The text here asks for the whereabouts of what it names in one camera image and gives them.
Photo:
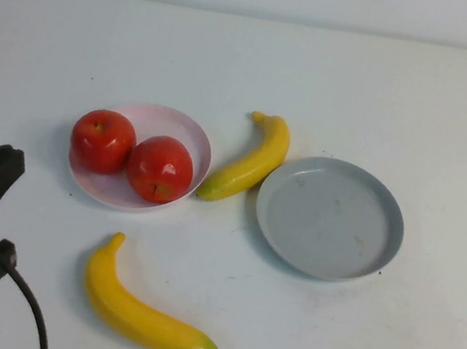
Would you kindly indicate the small yellow plastic banana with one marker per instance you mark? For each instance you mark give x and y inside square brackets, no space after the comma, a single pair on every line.
[258,161]

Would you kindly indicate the grey round plate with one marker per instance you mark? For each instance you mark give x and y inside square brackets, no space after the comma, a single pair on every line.
[329,220]

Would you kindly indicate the large yellow plastic banana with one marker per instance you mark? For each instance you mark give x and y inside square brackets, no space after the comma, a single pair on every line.
[132,315]

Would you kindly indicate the pink round plate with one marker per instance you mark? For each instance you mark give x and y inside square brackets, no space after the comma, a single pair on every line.
[178,128]

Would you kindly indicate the red plastic apple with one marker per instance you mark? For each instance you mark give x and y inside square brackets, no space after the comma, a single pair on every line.
[103,142]
[159,170]

